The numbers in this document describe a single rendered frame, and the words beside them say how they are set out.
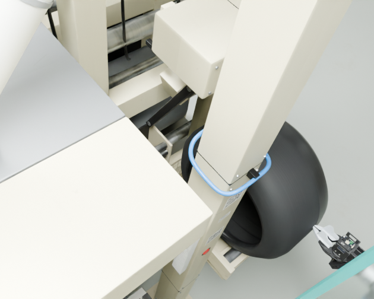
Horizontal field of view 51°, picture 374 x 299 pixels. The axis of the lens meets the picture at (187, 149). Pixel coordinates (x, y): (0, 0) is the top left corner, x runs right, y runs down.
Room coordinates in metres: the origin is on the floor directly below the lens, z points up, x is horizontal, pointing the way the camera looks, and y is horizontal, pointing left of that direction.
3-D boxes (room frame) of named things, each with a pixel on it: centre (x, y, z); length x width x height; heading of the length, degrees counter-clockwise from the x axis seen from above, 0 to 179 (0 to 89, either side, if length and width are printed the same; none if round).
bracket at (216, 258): (0.68, -0.15, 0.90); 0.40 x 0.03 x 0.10; 52
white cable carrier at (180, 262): (0.53, -0.09, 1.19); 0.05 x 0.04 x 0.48; 52
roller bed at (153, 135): (0.88, 0.18, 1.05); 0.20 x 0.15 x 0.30; 142
